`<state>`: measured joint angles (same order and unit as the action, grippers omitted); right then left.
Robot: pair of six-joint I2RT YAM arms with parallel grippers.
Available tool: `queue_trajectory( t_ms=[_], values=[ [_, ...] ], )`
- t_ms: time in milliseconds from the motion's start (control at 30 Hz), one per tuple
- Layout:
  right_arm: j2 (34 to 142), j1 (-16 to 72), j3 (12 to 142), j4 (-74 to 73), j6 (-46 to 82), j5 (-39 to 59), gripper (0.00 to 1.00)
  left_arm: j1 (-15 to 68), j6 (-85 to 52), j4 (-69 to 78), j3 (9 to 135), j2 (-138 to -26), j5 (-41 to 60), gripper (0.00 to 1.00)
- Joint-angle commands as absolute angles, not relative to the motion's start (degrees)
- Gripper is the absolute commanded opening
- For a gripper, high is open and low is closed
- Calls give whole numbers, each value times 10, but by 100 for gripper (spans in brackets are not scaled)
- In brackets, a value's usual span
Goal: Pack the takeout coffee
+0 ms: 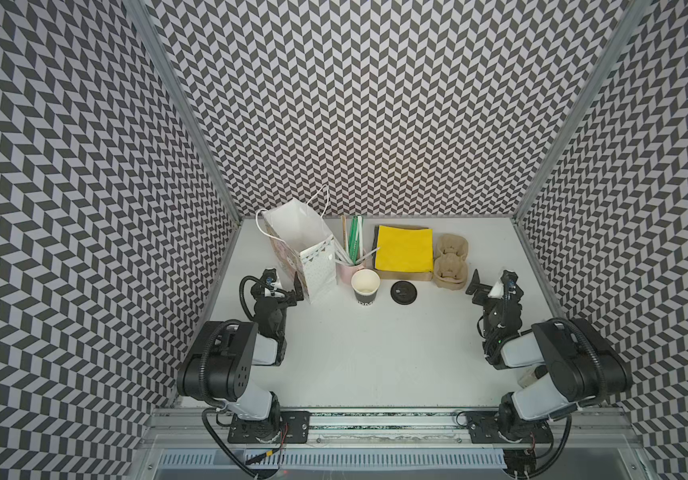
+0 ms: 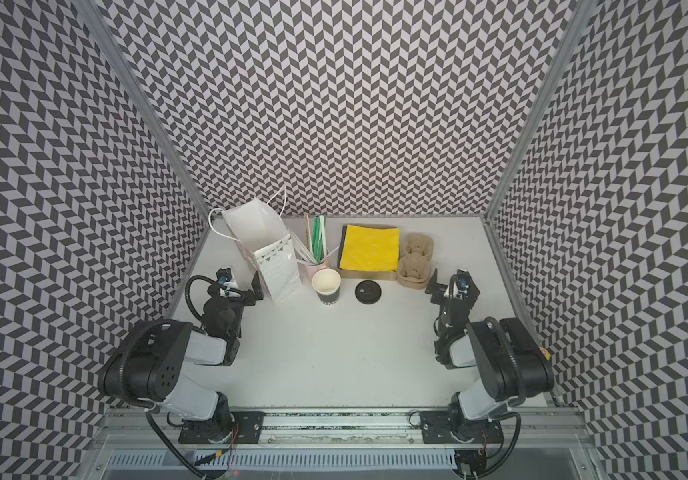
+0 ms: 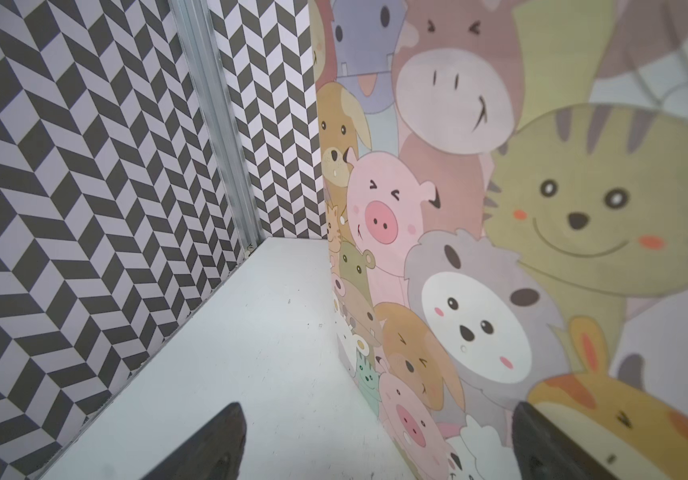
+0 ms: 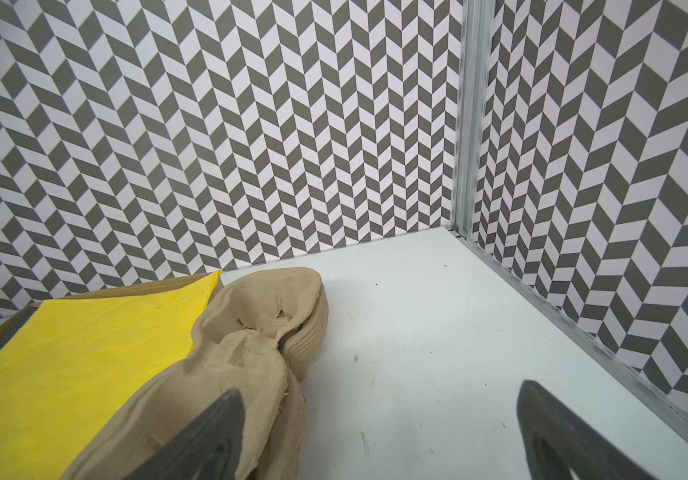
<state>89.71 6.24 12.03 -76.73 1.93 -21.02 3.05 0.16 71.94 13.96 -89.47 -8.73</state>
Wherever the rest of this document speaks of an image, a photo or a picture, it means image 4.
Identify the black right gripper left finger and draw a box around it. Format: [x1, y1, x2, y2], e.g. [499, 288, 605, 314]
[126, 388, 245, 479]

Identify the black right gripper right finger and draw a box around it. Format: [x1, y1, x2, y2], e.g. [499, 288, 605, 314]
[516, 380, 653, 479]

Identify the brown pulp cup carrier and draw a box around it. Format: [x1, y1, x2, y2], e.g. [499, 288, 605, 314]
[65, 267, 329, 479]

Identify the yellow paper napkin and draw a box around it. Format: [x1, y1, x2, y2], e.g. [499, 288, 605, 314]
[0, 273, 219, 479]

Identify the brown cardboard napkin box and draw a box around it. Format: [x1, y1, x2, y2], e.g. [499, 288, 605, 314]
[0, 273, 208, 350]

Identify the aluminium frame corner post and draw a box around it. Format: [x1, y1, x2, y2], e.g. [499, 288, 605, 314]
[451, 0, 496, 241]

